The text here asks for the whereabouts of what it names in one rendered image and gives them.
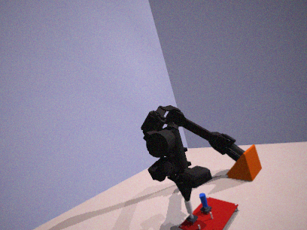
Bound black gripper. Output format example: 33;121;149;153
167;145;212;201

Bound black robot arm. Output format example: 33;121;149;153
141;105;244;182

